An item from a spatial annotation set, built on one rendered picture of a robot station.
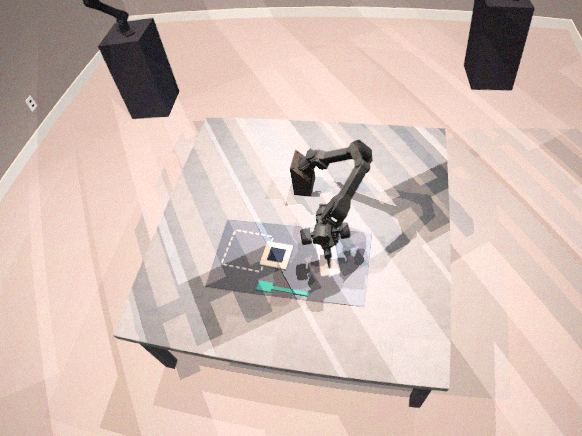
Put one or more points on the tan tile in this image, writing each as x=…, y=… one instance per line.
x=276, y=255

